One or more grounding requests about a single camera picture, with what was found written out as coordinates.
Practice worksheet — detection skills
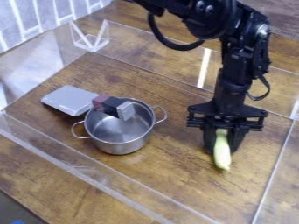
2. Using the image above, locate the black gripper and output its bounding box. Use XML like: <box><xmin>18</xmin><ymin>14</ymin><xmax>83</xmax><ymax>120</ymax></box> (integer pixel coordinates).
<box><xmin>187</xmin><ymin>101</ymin><xmax>268</xmax><ymax>154</ymax></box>

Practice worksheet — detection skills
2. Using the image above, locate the yellow handled metal spoon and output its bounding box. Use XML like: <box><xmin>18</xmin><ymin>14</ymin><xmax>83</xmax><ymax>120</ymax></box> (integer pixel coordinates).
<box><xmin>213</xmin><ymin>129</ymin><xmax>231</xmax><ymax>171</ymax></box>

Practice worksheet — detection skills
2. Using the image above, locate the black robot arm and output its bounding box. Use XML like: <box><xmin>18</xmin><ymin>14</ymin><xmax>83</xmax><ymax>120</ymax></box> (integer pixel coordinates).
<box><xmin>133</xmin><ymin>0</ymin><xmax>271</xmax><ymax>154</ymax></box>

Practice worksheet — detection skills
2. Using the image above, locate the silver metal pot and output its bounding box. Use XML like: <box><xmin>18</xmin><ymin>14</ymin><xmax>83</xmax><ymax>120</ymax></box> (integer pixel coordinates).
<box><xmin>71</xmin><ymin>97</ymin><xmax>167</xmax><ymax>155</ymax></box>

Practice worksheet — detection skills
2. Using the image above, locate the maroon black grey block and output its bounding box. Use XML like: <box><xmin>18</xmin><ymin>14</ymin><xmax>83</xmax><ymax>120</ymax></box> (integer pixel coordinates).
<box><xmin>92</xmin><ymin>94</ymin><xmax>136</xmax><ymax>121</ymax></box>

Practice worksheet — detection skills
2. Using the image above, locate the grey flat tray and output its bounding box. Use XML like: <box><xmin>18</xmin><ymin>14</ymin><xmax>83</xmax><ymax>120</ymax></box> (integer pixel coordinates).
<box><xmin>41</xmin><ymin>85</ymin><xmax>97</xmax><ymax>116</ymax></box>

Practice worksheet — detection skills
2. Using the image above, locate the black cable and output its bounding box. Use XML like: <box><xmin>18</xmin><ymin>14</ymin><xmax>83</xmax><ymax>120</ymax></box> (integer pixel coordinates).
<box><xmin>145</xmin><ymin>12</ymin><xmax>207</xmax><ymax>52</ymax></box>

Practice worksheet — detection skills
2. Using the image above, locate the clear acrylic triangle bracket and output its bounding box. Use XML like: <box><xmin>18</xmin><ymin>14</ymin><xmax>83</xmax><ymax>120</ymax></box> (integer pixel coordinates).
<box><xmin>69</xmin><ymin>21</ymin><xmax>109</xmax><ymax>53</ymax></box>

